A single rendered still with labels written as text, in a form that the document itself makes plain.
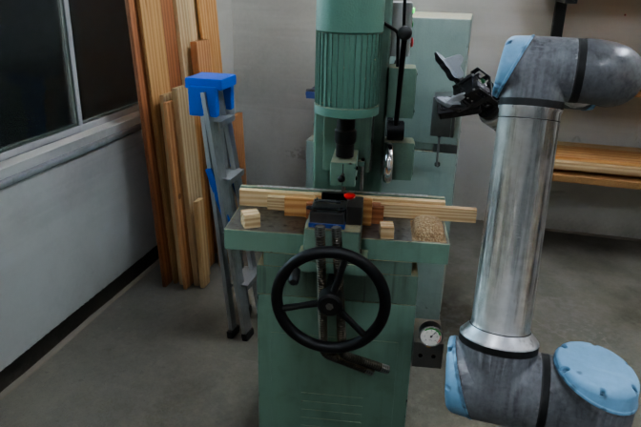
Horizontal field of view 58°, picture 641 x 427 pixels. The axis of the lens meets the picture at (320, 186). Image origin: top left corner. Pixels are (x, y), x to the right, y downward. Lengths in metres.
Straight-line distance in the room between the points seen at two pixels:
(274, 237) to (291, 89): 2.57
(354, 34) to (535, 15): 2.44
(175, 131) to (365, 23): 1.58
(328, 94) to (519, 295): 0.70
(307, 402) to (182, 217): 1.45
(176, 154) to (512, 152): 2.05
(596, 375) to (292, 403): 0.95
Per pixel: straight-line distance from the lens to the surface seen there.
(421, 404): 2.41
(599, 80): 1.12
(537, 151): 1.10
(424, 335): 1.59
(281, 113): 4.10
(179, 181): 2.93
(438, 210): 1.66
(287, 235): 1.54
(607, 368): 1.21
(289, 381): 1.78
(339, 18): 1.47
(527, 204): 1.10
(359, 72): 1.48
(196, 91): 2.35
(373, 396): 1.78
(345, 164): 1.57
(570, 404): 1.18
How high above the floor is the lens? 1.54
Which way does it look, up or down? 20 degrees down
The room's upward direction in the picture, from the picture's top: 1 degrees clockwise
